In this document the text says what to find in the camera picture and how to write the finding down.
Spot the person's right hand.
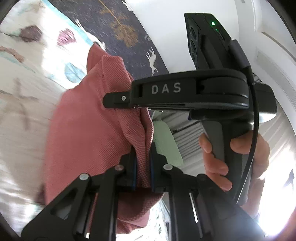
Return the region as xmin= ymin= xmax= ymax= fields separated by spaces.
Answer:
xmin=199 ymin=131 xmax=270 ymax=218

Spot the pink knit garment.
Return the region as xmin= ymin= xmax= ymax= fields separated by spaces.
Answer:
xmin=44 ymin=44 xmax=161 ymax=233

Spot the white seashell print quilt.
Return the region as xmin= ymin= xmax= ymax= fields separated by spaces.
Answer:
xmin=1 ymin=1 xmax=105 ymax=233

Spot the green pillow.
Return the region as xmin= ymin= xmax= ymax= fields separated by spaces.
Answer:
xmin=152 ymin=120 xmax=184 ymax=167

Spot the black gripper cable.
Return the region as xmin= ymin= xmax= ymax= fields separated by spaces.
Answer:
xmin=227 ymin=39 xmax=260 ymax=204

